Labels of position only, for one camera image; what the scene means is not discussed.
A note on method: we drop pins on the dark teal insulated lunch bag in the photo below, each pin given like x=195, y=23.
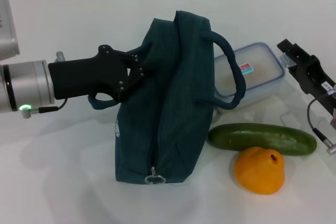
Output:
x=170, y=98

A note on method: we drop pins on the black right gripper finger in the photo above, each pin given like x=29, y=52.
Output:
x=291, y=48
x=296, y=75

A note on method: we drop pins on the clear plastic food container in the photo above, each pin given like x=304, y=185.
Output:
x=260, y=72

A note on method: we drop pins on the orange pear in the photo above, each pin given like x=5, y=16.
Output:
x=258, y=172

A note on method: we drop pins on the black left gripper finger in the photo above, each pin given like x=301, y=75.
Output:
x=131, y=58
x=131, y=85

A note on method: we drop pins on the green cucumber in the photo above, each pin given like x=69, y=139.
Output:
x=262, y=138

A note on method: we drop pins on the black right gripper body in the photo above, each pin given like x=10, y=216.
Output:
x=317, y=82

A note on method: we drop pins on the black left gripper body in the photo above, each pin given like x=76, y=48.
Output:
x=84, y=77

